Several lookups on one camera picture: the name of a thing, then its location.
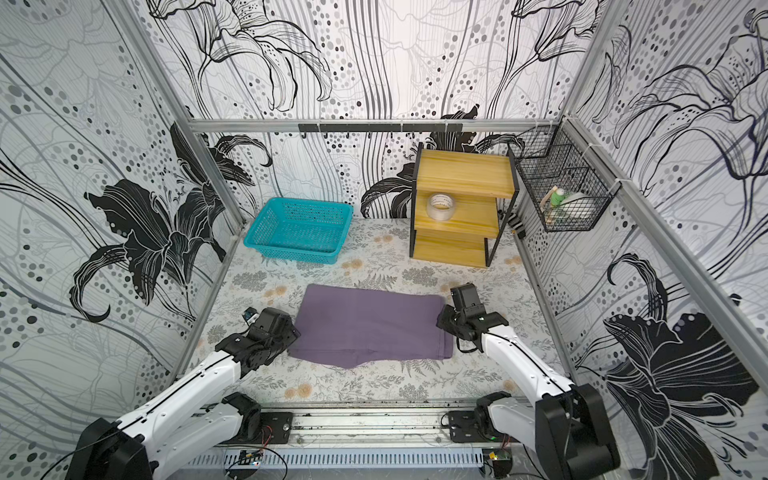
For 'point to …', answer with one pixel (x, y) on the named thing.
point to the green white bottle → (557, 197)
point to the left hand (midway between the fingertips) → (292, 340)
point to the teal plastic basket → (309, 230)
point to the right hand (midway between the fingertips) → (445, 314)
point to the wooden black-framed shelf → (461, 206)
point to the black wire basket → (567, 181)
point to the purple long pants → (348, 325)
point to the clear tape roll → (440, 207)
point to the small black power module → (502, 461)
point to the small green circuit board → (246, 458)
